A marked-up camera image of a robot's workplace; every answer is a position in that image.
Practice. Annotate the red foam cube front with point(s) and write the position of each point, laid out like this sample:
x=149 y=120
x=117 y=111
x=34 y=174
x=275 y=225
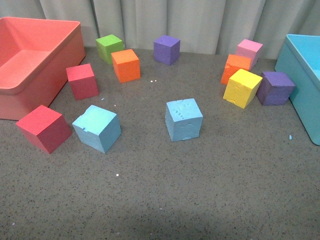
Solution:
x=45 y=128

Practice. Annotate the dark red foam cube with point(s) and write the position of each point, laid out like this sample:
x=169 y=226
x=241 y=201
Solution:
x=82 y=81

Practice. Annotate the yellow foam cube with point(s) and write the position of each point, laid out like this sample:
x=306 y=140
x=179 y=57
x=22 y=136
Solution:
x=242 y=88

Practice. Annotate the purple foam cube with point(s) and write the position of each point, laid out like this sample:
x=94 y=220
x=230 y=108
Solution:
x=275 y=88
x=166 y=49

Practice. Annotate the green foam cube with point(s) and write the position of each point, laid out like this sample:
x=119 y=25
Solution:
x=107 y=45

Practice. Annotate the pink plastic bin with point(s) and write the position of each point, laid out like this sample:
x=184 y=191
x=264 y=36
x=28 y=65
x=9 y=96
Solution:
x=34 y=56

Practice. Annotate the pink foam cube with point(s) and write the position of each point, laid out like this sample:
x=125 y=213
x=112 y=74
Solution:
x=249 y=49

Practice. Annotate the purple foam cube rear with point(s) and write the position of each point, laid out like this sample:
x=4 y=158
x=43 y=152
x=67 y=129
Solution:
x=166 y=49

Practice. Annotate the orange foam cube right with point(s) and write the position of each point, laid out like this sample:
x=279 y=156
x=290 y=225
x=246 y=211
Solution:
x=232 y=65

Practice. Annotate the light blue base cube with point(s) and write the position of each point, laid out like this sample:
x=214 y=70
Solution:
x=183 y=119

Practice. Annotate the orange foam cube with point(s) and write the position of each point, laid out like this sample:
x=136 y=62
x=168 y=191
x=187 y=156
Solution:
x=126 y=65
x=232 y=65

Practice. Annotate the orange foam cube left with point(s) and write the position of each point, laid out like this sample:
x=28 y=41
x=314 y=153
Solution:
x=126 y=65

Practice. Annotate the light blue plastic bin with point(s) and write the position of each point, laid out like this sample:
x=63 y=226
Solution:
x=299 y=58

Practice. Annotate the purple foam cube right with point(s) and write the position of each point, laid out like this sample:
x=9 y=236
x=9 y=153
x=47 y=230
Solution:
x=275 y=88

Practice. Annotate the light blue foam cube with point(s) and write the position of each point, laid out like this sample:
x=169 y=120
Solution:
x=98 y=128

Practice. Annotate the white curtain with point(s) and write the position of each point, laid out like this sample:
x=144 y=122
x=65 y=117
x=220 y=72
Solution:
x=203 y=26

